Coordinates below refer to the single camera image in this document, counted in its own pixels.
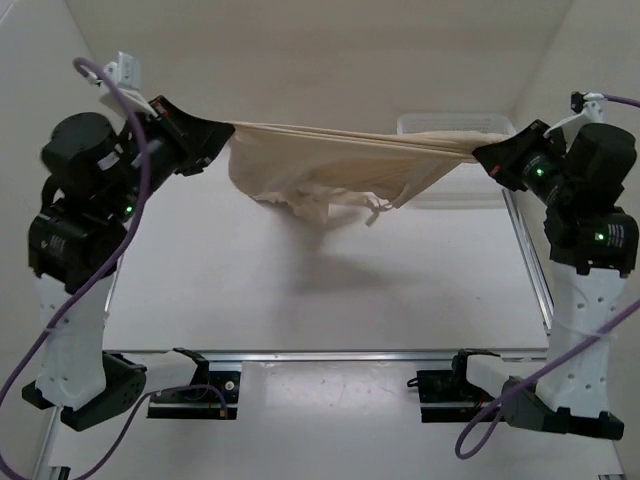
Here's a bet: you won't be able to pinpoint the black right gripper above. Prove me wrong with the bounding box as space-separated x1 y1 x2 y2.
475 119 575 207

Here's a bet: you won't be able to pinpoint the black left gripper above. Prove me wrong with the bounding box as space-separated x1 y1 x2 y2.
107 93 236 218

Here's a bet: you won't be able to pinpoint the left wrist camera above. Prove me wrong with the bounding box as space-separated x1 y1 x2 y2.
87 52 155 117

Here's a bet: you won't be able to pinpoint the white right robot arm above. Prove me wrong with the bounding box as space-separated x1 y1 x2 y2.
449 121 639 440

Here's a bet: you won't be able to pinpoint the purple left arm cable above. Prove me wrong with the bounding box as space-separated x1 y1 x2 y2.
0 57 231 466

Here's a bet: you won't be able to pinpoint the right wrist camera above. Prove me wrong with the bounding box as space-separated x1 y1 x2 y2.
544 91 606 144

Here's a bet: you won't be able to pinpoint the aluminium table edge rail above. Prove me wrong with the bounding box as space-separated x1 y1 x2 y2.
104 348 551 366

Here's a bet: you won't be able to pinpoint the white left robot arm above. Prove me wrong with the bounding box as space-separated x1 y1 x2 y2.
22 96 234 432

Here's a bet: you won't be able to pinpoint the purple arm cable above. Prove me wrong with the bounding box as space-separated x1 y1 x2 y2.
0 57 231 466
453 92 640 461

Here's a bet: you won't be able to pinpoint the white plastic basket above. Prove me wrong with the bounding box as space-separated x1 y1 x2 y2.
393 113 516 208

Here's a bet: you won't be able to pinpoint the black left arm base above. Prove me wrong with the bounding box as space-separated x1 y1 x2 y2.
147 348 241 421

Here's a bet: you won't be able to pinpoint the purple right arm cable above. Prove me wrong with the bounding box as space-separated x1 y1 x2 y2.
453 92 640 461

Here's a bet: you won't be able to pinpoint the beige trousers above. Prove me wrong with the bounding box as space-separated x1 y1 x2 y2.
227 119 516 229

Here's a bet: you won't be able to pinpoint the aluminium right side rail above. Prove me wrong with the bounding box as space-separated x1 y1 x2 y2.
502 189 554 337

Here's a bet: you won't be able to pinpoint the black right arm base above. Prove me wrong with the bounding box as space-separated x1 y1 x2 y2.
406 349 515 423

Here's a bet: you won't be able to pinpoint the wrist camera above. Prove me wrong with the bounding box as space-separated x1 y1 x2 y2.
87 52 155 117
544 91 606 144

